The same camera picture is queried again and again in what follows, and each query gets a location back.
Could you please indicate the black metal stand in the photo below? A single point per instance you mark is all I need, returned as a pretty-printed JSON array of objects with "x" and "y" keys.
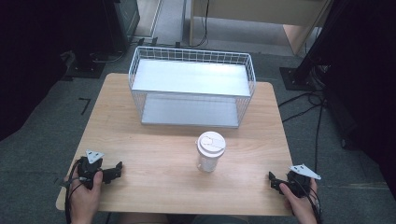
[{"x": 306, "y": 65}]

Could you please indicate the black metal stand base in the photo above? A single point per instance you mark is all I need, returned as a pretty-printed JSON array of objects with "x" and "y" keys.
[{"x": 85, "y": 67}]

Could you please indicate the black cabinet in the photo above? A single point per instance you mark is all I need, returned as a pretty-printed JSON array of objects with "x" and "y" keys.
[{"x": 123, "y": 21}]

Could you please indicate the dark curtain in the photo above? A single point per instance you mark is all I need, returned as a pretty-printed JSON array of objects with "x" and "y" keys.
[
  {"x": 364, "y": 93},
  {"x": 28, "y": 62}
]

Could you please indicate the light wooden desk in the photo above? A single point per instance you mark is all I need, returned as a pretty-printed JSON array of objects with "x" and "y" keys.
[{"x": 264, "y": 11}]

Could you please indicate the person's right hand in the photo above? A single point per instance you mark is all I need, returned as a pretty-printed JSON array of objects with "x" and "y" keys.
[{"x": 299, "y": 203}]

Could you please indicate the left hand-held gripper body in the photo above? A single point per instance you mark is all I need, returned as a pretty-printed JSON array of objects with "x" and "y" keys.
[{"x": 89, "y": 170}]

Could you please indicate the clear cup with white lid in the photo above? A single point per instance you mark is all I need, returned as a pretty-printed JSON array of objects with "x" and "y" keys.
[{"x": 210, "y": 152}]

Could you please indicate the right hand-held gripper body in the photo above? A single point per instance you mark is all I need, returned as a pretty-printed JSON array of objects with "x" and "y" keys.
[{"x": 300, "y": 180}]

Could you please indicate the person's left hand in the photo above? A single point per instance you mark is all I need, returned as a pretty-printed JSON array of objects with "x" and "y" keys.
[{"x": 83, "y": 199}]

